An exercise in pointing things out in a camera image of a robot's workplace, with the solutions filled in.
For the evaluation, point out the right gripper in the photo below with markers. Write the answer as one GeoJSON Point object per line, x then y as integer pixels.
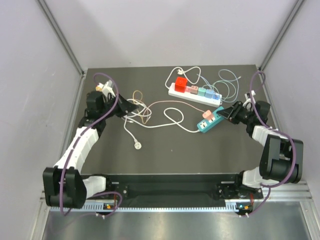
{"type": "Point", "coordinates": [235, 110]}

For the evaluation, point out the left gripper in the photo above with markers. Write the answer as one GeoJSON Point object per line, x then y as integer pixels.
{"type": "Point", "coordinates": [124, 106]}

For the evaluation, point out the white power strip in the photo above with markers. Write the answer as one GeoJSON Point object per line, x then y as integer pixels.
{"type": "Point", "coordinates": [214, 101]}

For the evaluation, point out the salmon pink charger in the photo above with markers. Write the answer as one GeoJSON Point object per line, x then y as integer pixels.
{"type": "Point", "coordinates": [208, 115]}

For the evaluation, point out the teal power strip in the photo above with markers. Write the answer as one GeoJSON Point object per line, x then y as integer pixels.
{"type": "Point", "coordinates": [204, 125]}

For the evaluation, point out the light blue charger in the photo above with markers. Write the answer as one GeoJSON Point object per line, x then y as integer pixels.
{"type": "Point", "coordinates": [209, 93]}

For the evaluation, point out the yellow charger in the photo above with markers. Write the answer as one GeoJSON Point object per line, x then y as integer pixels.
{"type": "Point", "coordinates": [99, 87]}

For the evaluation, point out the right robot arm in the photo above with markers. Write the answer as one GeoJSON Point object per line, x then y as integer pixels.
{"type": "Point", "coordinates": [280, 162]}

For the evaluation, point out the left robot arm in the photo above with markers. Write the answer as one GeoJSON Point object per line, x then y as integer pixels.
{"type": "Point", "coordinates": [64, 187]}

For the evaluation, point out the red cube plug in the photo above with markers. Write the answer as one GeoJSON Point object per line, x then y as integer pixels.
{"type": "Point", "coordinates": [180, 84]}

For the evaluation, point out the mint green charger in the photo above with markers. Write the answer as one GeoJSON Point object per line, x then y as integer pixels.
{"type": "Point", "coordinates": [201, 91]}

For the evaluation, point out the dusty pink charger on white strip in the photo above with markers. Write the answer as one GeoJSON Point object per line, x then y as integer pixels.
{"type": "Point", "coordinates": [194, 89]}

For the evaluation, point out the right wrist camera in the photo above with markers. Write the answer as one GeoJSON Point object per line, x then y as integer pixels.
{"type": "Point", "coordinates": [249, 98]}

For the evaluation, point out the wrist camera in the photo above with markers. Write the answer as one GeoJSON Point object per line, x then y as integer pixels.
{"type": "Point", "coordinates": [249, 98]}
{"type": "Point", "coordinates": [108, 88]}

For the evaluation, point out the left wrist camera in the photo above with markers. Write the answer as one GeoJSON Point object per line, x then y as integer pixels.
{"type": "Point", "coordinates": [108, 88]}

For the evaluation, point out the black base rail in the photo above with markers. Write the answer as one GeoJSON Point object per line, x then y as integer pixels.
{"type": "Point", "coordinates": [177, 190]}

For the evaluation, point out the white slotted cable duct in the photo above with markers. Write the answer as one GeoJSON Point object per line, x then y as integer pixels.
{"type": "Point", "coordinates": [107, 207]}

